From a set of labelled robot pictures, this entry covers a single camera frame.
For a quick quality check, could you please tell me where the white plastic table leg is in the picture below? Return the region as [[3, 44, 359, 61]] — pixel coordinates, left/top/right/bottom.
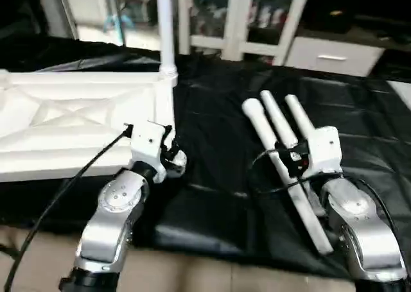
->
[[242, 98, 335, 255], [284, 94, 319, 142], [156, 0, 179, 85], [259, 90, 304, 153]]

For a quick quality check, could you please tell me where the white plastic table top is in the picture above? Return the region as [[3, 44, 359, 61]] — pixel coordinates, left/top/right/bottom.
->
[[0, 66, 188, 182]]

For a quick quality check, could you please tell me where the black mat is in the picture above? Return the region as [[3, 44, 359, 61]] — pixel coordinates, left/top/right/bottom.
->
[[0, 35, 411, 284]]

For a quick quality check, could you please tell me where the white drawer unit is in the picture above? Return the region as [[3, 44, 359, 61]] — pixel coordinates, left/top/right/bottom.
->
[[283, 35, 386, 78]]

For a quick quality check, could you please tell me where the dark storage box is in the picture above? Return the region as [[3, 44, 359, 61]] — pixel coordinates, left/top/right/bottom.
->
[[125, 0, 159, 26]]

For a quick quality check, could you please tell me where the white flat panel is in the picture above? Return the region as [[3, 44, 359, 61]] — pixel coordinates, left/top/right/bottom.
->
[[385, 80, 411, 114]]

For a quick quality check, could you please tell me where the white glass-door cabinet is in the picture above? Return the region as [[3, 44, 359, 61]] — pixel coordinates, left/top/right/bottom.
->
[[179, 0, 313, 65]]

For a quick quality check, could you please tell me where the black box yellow label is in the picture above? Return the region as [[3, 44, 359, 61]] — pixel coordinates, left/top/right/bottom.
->
[[305, 0, 363, 33]]

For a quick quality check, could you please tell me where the light blue metal frame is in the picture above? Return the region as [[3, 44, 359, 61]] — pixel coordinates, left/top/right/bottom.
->
[[106, 0, 132, 46]]

